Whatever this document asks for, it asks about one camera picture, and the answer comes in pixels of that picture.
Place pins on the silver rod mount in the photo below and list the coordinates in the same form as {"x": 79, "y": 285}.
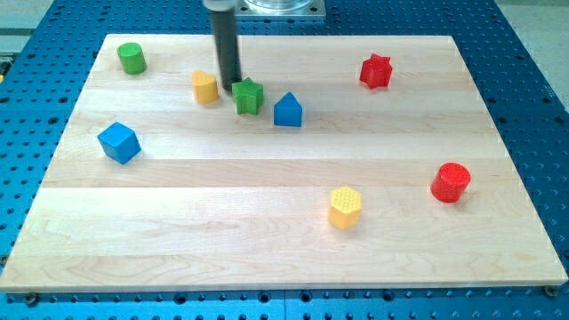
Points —
{"x": 220, "y": 5}

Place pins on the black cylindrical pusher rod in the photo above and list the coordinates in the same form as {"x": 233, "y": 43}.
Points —
{"x": 225, "y": 37}

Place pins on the yellow heart block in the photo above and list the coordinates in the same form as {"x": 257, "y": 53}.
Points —
{"x": 205, "y": 89}

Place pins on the green star block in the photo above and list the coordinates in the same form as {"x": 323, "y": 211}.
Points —
{"x": 248, "y": 96}

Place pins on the blue triangle house block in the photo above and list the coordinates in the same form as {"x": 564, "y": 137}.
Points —
{"x": 288, "y": 111}

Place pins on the red star block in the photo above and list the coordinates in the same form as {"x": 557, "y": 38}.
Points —
{"x": 376, "y": 71}

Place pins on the green cylinder block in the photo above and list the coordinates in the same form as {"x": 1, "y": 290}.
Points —
{"x": 132, "y": 58}

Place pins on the blue cube block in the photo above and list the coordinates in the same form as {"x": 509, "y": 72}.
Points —
{"x": 119, "y": 142}

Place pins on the light wooden board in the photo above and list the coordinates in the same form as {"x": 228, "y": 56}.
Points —
{"x": 221, "y": 201}

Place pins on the blue perforated metal table plate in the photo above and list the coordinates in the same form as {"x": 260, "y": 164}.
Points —
{"x": 516, "y": 52}

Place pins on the yellow hexagon block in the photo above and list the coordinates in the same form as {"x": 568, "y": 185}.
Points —
{"x": 345, "y": 207}

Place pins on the red cylinder block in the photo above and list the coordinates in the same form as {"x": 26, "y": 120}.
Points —
{"x": 450, "y": 182}

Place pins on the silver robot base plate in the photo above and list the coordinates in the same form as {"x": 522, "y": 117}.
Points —
{"x": 257, "y": 10}

